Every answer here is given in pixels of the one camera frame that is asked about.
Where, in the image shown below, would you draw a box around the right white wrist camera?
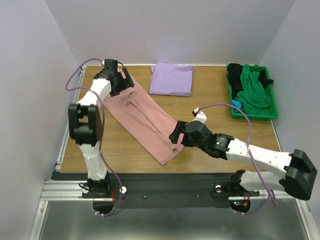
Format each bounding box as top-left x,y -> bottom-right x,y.
192,107 -> 207,124

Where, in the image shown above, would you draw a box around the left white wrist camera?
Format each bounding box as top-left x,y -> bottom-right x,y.
101,59 -> 119,68

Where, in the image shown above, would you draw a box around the black t shirt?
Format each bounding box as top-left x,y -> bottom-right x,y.
226,63 -> 274,94

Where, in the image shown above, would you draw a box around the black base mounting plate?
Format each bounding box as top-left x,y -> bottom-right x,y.
79,173 -> 258,211

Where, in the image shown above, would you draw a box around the blue garment in bin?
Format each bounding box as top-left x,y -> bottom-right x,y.
231,99 -> 243,112

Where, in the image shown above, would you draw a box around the purple cable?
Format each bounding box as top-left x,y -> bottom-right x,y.
65,57 -> 123,218
192,103 -> 279,216

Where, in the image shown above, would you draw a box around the pink printed t shirt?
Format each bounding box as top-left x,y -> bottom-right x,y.
103,74 -> 184,166

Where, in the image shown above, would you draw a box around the green plastic bin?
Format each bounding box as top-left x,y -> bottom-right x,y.
227,65 -> 279,121

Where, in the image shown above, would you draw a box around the purple t shirt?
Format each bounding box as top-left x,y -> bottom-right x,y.
149,62 -> 194,97

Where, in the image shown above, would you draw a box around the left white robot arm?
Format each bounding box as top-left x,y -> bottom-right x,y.
67,59 -> 135,198

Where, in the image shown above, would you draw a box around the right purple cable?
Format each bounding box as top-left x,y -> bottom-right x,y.
192,103 -> 279,216

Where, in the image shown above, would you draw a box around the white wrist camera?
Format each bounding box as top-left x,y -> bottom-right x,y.
101,59 -> 119,68
192,107 -> 207,124

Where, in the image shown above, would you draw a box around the right aluminium rail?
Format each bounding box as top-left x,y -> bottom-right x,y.
231,178 -> 311,201

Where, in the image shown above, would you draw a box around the aluminium rail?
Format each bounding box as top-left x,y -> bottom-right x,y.
231,178 -> 311,201
39,65 -> 93,201

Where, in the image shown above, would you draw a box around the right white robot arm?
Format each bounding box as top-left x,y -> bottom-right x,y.
169,120 -> 318,201

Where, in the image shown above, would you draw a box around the green t shirt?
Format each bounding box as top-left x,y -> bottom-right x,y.
235,64 -> 271,115

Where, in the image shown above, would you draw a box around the left aluminium rail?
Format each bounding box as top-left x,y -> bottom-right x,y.
39,65 -> 93,201

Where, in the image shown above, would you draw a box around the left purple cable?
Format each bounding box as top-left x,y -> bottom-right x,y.
65,57 -> 123,218

